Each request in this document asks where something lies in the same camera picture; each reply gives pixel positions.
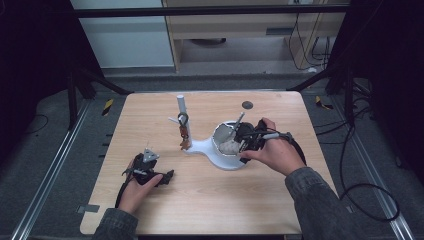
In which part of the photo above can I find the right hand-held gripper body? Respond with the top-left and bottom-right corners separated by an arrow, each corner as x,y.
232,111 -> 268,155

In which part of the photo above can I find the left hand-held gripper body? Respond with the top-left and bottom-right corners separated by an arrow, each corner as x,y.
128,148 -> 168,187

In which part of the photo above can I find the white cloth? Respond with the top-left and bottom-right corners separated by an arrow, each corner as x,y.
217,139 -> 242,156

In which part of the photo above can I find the white bowl with silver rim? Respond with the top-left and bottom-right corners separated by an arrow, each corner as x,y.
211,120 -> 245,158

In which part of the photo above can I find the white stand with post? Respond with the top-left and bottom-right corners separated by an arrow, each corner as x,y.
168,94 -> 250,172

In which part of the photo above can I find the brown keychain with loop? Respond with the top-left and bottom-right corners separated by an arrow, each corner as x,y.
176,112 -> 192,152

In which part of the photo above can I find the person's left hand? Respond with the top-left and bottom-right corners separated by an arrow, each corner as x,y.
117,159 -> 165,215

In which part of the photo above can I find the person's right hand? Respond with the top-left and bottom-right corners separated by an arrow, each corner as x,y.
239,116 -> 307,177

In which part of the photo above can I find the yellow black tape strip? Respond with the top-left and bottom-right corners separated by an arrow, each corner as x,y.
314,95 -> 335,111
101,98 -> 115,117

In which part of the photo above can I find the black metal stand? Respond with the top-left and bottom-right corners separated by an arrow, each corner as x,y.
65,65 -> 135,132
285,62 -> 359,128

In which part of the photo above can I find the light wooden desk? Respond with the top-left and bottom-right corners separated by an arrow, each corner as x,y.
161,0 -> 352,73

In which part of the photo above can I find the white cabinet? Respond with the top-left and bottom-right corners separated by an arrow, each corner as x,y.
69,0 -> 176,70

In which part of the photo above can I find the black curtain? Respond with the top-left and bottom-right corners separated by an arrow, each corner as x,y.
0,0 -> 103,164
328,0 -> 424,184

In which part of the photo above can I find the left hand-held gripper cable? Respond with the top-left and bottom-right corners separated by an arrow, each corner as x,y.
114,167 -> 148,210

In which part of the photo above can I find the hand-held gripper cable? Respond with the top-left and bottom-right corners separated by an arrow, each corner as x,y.
114,167 -> 148,210
248,130 -> 308,167

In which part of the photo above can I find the right hand-held gripper cable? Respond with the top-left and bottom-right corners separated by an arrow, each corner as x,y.
248,130 -> 308,167

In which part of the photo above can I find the metal floor rail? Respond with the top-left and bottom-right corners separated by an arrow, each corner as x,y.
332,95 -> 416,240
9,102 -> 92,240

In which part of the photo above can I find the bundle of hanging black cables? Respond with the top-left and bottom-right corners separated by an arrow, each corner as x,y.
287,12 -> 332,73

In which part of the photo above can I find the thin black floor cable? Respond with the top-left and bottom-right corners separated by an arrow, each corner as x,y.
25,113 -> 50,135

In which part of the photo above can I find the black floor cable loop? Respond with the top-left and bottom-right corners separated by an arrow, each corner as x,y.
314,99 -> 402,223

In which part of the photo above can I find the black horizontal frame bar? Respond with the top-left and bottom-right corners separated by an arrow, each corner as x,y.
72,4 -> 352,19

